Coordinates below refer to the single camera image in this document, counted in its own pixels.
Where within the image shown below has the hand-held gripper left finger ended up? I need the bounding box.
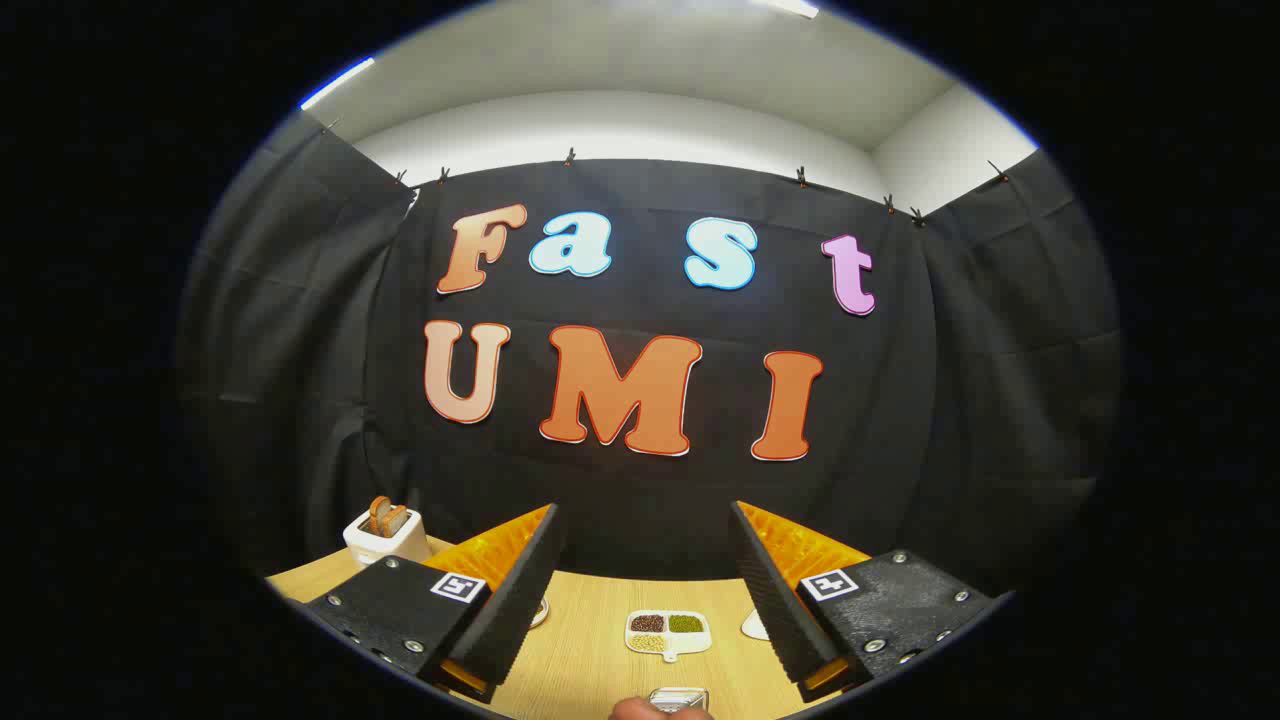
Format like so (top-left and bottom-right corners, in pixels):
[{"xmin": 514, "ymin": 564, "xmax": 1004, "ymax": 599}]
[{"xmin": 300, "ymin": 503, "xmax": 561, "ymax": 704}]

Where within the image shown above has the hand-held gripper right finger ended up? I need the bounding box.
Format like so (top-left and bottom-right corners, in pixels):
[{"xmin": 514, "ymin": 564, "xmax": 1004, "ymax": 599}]
[{"xmin": 730, "ymin": 500, "xmax": 1011, "ymax": 704}]

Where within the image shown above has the row of black cloth clips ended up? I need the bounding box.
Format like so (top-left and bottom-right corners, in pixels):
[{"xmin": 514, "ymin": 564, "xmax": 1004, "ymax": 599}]
[{"xmin": 320, "ymin": 118, "xmax": 1011, "ymax": 226}]

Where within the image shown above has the white toaster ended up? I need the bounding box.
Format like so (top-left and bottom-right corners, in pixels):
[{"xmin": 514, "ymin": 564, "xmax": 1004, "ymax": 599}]
[{"xmin": 343, "ymin": 505, "xmax": 433, "ymax": 567}]

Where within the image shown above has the white divided dish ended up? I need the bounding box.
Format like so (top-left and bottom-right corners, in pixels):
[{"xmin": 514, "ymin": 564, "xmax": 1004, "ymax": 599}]
[{"xmin": 625, "ymin": 610, "xmax": 713, "ymax": 663}]

